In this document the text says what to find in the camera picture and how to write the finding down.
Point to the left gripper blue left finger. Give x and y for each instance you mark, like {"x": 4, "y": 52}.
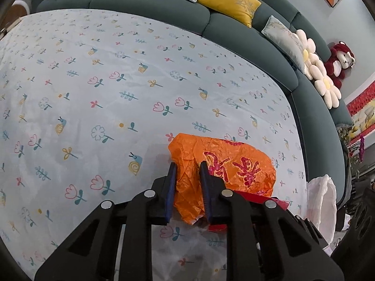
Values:
{"x": 169, "y": 190}

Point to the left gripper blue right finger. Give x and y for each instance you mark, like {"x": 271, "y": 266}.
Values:
{"x": 205, "y": 179}

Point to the orange plastic bag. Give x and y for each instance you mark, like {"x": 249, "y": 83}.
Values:
{"x": 241, "y": 166}

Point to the red paper box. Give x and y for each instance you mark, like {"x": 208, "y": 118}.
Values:
{"x": 250, "y": 197}

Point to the white lined trash bin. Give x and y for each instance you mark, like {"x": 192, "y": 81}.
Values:
{"x": 321, "y": 206}

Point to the potted flower arrangement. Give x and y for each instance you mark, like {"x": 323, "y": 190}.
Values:
{"x": 353, "y": 152}

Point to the dark green sectional sofa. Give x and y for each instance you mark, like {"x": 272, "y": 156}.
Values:
{"x": 317, "y": 124}

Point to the floral light blue tablecloth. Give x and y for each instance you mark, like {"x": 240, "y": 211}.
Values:
{"x": 90, "y": 101}

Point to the daisy flower pillow lower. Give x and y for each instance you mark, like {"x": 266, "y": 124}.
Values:
{"x": 324, "y": 84}

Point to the daisy flower pillow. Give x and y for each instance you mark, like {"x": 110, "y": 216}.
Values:
{"x": 309, "y": 48}
{"x": 324, "y": 84}

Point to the daisy flower pillow upper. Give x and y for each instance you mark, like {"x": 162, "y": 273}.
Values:
{"x": 309, "y": 48}

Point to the light green cushion right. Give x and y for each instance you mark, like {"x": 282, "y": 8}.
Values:
{"x": 286, "y": 41}

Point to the yellow cushion centre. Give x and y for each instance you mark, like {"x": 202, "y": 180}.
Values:
{"x": 240, "y": 10}

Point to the red monkey plush toy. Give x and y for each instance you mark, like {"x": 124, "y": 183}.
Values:
{"x": 341, "y": 59}

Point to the wooden chair white frame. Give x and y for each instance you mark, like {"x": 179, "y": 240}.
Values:
{"x": 18, "y": 9}

